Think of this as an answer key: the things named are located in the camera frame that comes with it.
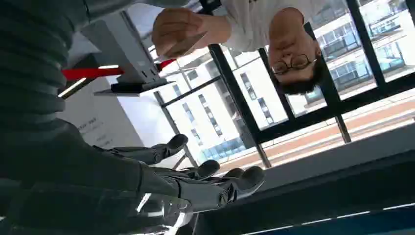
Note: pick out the person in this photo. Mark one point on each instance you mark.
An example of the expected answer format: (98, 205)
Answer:
(259, 26)

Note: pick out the person's hand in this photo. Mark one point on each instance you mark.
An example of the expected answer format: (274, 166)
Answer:
(181, 26)

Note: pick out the dark window sill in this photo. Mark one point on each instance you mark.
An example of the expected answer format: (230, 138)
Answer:
(324, 181)

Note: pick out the black window frame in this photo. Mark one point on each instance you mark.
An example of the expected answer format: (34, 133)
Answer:
(240, 103)

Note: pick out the white printed sign board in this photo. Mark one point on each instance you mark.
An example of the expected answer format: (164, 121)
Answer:
(97, 120)

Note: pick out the person's glasses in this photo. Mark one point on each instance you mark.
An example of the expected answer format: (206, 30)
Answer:
(291, 64)

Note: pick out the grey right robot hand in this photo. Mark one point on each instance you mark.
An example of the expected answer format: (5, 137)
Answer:
(81, 181)

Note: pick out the ceiling light strip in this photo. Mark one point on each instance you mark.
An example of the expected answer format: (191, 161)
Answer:
(72, 87)

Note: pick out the grey box-shaped device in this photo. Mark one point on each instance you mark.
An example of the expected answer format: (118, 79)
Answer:
(120, 48)

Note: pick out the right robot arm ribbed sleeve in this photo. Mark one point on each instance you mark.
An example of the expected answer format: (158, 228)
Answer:
(29, 65)

